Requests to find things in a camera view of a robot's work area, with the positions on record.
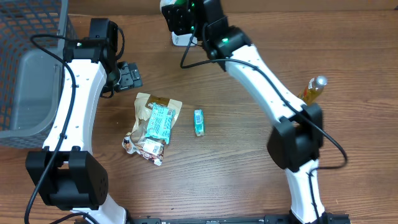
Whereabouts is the teal snack packet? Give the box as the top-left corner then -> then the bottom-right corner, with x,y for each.
145,103 -> 175,144

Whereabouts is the brown snack wrapper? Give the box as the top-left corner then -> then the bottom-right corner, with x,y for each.
122,93 -> 182,166

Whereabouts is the teal tissue pack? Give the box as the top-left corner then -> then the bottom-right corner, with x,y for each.
194,109 -> 205,136

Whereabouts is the yellow dish soap bottle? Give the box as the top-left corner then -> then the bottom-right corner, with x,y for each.
297,76 -> 328,105

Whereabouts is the green lid jar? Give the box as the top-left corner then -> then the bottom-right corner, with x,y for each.
159,0 -> 189,10

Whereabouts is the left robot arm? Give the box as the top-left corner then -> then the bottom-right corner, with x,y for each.
25,18 -> 142,223

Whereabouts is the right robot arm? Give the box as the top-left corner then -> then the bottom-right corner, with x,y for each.
160,1 -> 326,223

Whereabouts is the white barcode scanner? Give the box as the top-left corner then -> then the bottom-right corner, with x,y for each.
172,32 -> 192,47

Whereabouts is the grey plastic mesh basket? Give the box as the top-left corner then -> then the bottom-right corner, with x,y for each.
1,0 -> 76,148

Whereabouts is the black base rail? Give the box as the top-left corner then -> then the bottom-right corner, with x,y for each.
127,213 -> 351,224

